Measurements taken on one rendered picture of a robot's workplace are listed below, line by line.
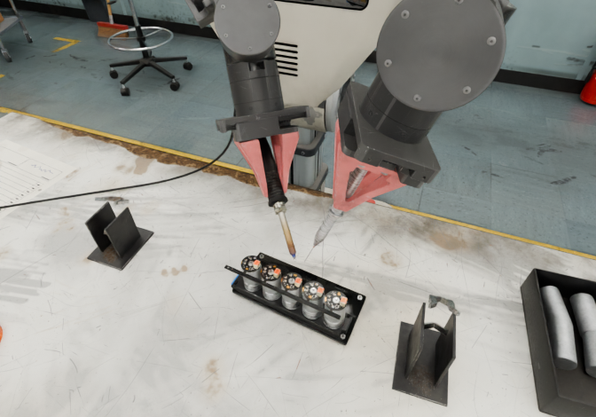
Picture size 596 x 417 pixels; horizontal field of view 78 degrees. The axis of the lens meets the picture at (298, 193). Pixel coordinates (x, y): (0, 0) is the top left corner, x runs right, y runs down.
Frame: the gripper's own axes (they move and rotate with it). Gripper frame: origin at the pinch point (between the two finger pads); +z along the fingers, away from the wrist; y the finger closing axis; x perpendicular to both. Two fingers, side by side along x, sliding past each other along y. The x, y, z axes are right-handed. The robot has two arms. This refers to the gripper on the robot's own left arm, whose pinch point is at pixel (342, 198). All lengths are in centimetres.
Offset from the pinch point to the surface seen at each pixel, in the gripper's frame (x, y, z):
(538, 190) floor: 134, -108, 49
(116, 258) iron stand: -22.0, -6.4, 27.7
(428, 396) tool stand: 15.7, 11.0, 13.7
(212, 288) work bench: -8.3, -2.0, 23.0
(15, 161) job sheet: -48, -29, 38
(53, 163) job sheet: -41, -28, 35
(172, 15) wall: -85, -315, 114
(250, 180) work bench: -6.0, -24.5, 22.0
